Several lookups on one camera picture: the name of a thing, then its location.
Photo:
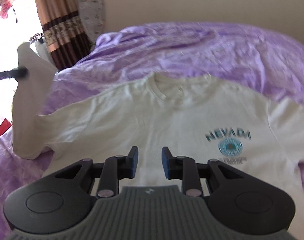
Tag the purple bed sheet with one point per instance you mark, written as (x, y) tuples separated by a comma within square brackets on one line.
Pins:
[(266, 61)]

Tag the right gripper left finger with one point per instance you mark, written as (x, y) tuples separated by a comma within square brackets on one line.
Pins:
[(64, 198)]

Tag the brown patterned curtain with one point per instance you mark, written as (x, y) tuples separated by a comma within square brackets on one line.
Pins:
[(64, 34)]

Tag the red hanging clothes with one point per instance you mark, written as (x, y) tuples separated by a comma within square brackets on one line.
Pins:
[(3, 5)]

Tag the white Nevada t-shirt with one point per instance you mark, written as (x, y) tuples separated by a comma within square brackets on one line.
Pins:
[(203, 118)]

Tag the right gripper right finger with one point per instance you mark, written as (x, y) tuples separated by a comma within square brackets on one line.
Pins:
[(236, 199)]

